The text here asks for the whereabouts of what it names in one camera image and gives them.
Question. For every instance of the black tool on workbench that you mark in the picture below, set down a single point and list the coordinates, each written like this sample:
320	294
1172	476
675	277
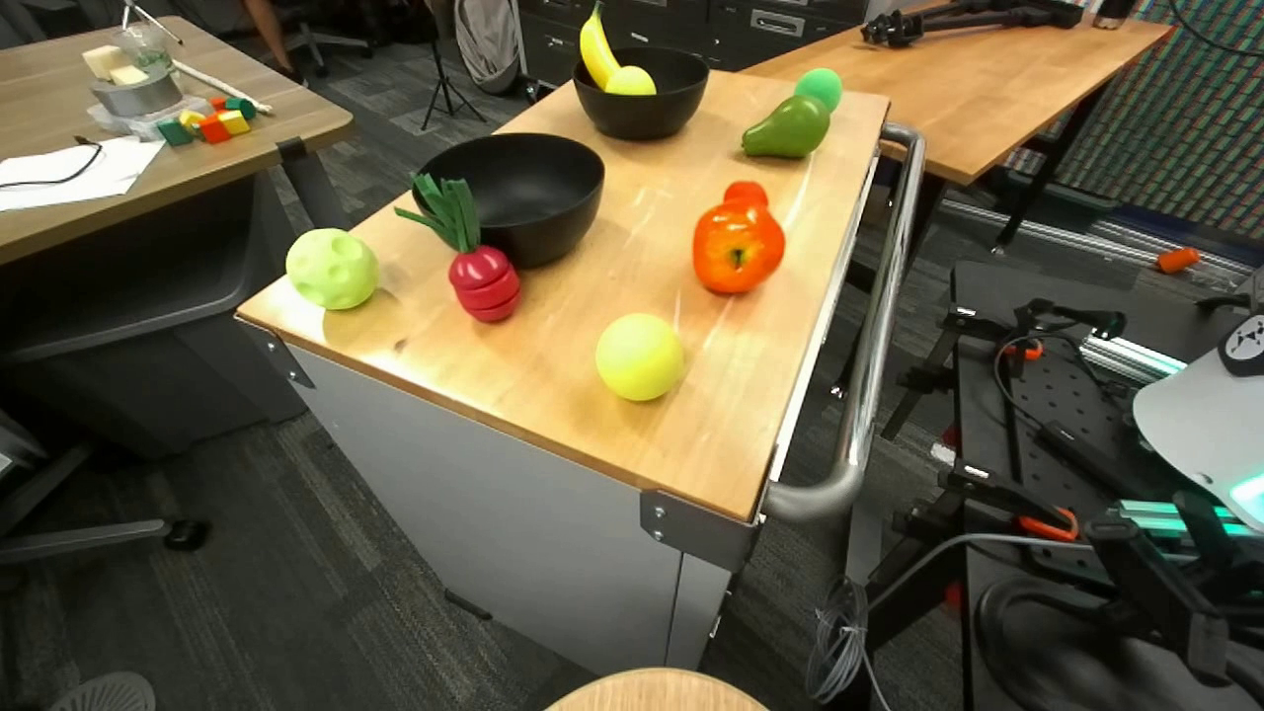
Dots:
974	19

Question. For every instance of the black chair base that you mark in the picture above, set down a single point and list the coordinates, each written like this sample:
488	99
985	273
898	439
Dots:
91	539

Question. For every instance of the red radish toy with leaves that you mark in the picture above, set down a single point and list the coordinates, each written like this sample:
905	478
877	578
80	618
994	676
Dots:
482	282

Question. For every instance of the pale green round fruit toy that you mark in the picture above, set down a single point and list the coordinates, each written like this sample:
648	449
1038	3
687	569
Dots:
332	270

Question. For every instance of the orange bell pepper toy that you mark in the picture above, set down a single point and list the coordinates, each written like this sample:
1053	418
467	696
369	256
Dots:
735	249

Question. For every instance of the wooden office table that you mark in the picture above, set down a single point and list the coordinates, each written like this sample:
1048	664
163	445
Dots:
171	153

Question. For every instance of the coloured toy blocks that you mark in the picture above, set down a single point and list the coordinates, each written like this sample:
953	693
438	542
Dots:
208	124

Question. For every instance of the dark green apple toy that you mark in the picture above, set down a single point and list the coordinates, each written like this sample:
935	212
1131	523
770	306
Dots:
787	129

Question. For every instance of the yellow-green round fruit toy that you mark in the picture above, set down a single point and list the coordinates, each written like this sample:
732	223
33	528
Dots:
643	356

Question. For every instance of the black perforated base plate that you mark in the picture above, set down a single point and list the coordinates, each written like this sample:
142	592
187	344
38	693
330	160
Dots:
1053	438

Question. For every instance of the orange clamp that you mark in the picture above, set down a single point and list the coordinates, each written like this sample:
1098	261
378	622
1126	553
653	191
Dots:
1048	523

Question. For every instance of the red strawberry toy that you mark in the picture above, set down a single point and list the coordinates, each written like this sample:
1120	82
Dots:
745	195

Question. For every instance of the wooden top tool cart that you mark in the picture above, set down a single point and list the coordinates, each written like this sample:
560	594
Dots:
527	528

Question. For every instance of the wooden workbench table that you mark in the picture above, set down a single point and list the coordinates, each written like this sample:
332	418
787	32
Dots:
974	86

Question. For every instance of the white paper sheets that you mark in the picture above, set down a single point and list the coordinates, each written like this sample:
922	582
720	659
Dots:
64	172

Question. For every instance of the clear plastic container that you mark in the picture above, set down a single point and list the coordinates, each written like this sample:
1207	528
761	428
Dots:
133	71

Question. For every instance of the bright green ball toy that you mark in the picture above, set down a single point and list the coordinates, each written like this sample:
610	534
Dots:
822	86

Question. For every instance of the white device with teal light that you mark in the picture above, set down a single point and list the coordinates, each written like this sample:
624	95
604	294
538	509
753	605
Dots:
1207	422

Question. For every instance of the white stick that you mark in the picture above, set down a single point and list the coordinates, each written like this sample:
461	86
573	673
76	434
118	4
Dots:
220	86

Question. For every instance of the black bowl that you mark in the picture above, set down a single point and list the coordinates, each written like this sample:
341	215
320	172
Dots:
646	118
527	199

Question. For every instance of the round wooden stool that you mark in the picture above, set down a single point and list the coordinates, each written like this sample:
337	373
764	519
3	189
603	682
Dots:
658	693

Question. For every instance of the yellow banana toy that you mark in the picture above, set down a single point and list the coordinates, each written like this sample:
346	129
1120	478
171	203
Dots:
595	52

